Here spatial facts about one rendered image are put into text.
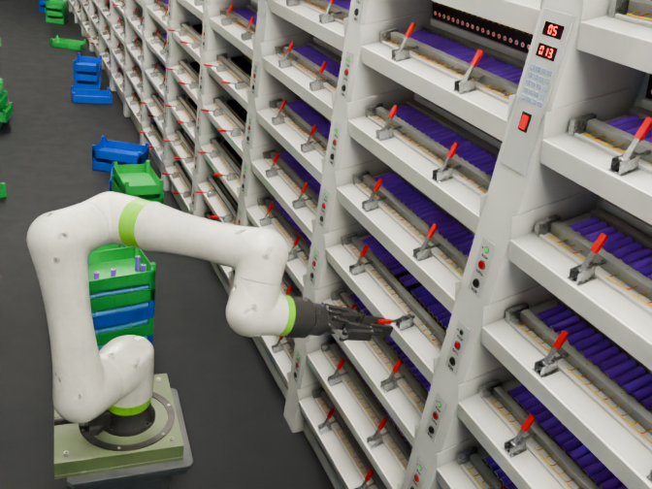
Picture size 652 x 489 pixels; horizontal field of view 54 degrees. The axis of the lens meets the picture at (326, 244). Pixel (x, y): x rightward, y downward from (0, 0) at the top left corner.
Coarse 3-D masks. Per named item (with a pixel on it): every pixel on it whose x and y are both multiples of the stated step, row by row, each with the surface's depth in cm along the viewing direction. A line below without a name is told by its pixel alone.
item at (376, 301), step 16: (336, 240) 195; (336, 256) 191; (352, 256) 190; (352, 288) 183; (368, 288) 177; (368, 304) 175; (384, 304) 171; (416, 320) 164; (400, 336) 160; (416, 336) 159; (432, 336) 159; (416, 352) 154; (432, 352) 154; (432, 368) 150
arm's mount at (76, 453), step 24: (168, 384) 194; (168, 408) 184; (72, 432) 171; (144, 432) 175; (168, 432) 176; (72, 456) 164; (96, 456) 165; (120, 456) 167; (144, 456) 170; (168, 456) 173
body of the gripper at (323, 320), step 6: (318, 306) 147; (324, 306) 148; (318, 312) 146; (324, 312) 147; (318, 318) 145; (324, 318) 146; (330, 318) 150; (318, 324) 145; (324, 324) 146; (330, 324) 148; (336, 324) 148; (342, 324) 150; (312, 330) 145; (318, 330) 146; (324, 330) 147; (330, 330) 148
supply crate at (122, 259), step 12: (96, 252) 246; (108, 252) 248; (120, 252) 251; (132, 252) 254; (96, 264) 247; (108, 264) 248; (120, 264) 250; (132, 264) 251; (108, 276) 241; (120, 276) 233; (132, 276) 236; (144, 276) 239; (96, 288) 230; (108, 288) 233
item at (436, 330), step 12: (360, 240) 193; (360, 252) 191; (372, 252) 187; (372, 264) 185; (384, 276) 178; (396, 288) 173; (396, 300) 170; (408, 300) 167; (420, 312) 163; (432, 324) 159; (444, 336) 155
